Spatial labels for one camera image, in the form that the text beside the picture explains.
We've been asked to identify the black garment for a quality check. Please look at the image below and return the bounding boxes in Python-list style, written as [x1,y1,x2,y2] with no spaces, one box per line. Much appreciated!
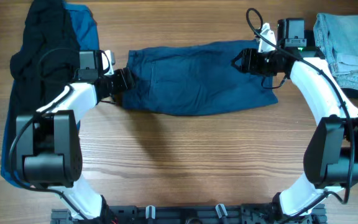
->
[4,0,82,172]

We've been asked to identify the teal blue garment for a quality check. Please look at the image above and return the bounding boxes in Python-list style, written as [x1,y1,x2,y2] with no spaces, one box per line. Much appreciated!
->
[1,0,99,185]

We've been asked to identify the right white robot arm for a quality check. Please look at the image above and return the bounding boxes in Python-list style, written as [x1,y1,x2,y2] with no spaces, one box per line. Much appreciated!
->
[231,47,358,223]

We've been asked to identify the dark blue denim shorts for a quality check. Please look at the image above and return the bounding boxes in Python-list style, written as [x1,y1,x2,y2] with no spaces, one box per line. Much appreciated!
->
[122,40,278,116]

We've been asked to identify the light blue folded jeans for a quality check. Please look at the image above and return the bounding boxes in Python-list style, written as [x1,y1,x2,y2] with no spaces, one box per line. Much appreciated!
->
[313,13,358,90]

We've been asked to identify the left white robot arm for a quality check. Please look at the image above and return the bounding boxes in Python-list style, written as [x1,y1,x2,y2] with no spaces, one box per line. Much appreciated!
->
[9,68,135,223]

